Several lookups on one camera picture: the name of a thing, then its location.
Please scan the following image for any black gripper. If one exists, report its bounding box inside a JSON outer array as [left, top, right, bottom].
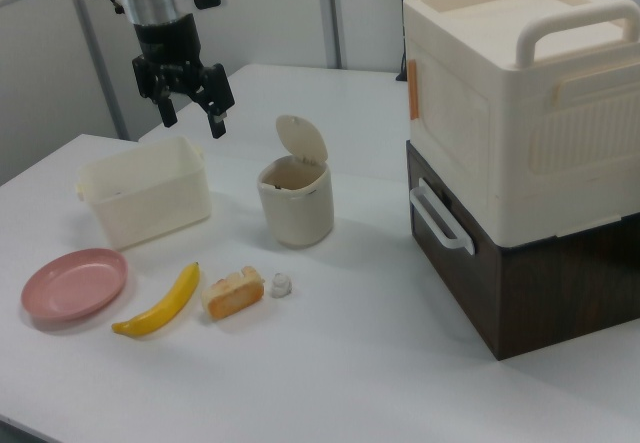
[[131, 14, 236, 140]]

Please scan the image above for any cream trash can lid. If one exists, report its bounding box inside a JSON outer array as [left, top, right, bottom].
[[275, 114, 330, 165]]

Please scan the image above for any cream desktop trash can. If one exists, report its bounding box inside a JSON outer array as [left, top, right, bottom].
[[256, 156, 334, 249]]

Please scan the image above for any translucent white storage bin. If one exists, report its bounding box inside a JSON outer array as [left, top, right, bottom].
[[74, 135, 212, 251]]

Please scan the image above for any orange peeled fruit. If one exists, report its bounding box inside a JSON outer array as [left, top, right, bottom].
[[201, 265, 265, 321]]

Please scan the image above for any yellow toy banana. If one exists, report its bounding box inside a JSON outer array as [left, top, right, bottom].
[[110, 261, 201, 337]]

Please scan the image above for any pink plastic plate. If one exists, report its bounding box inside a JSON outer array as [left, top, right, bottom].
[[20, 247, 129, 321]]

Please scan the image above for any orange tape strip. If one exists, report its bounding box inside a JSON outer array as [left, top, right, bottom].
[[407, 60, 422, 122]]

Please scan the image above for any cream plastic storage box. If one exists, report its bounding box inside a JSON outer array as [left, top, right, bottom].
[[402, 0, 640, 244]]

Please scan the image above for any dark brown wooden drawer box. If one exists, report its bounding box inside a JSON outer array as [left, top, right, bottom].
[[405, 140, 640, 362]]

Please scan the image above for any black background cable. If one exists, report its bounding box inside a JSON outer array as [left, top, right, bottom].
[[396, 0, 414, 83]]

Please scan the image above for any white drawer handle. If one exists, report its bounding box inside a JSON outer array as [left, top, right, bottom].
[[409, 177, 476, 255]]

